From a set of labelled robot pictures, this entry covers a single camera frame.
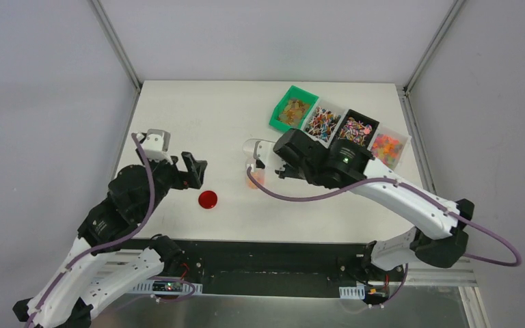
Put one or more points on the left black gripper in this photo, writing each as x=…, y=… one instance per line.
x=188, y=171

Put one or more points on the clear plastic jar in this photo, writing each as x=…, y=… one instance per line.
x=257, y=173

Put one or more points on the clear plastic scoop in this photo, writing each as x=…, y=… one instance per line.
x=257, y=148

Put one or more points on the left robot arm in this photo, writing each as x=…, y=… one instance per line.
x=72, y=298

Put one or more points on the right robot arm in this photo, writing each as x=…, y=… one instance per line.
x=437, y=237

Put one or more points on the red jar lid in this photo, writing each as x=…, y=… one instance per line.
x=208, y=199

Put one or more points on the white lollipop bin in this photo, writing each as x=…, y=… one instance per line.
x=323, y=121

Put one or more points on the black candy bin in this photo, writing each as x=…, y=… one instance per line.
x=358, y=128

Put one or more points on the green candy bin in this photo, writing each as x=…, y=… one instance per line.
x=292, y=109

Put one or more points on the white gummy bin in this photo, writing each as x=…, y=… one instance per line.
x=389, y=146

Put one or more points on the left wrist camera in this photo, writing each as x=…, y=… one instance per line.
x=155, y=144

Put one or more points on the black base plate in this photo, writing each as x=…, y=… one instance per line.
x=312, y=270

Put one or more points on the aluminium frame rail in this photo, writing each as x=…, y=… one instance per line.
x=441, y=277

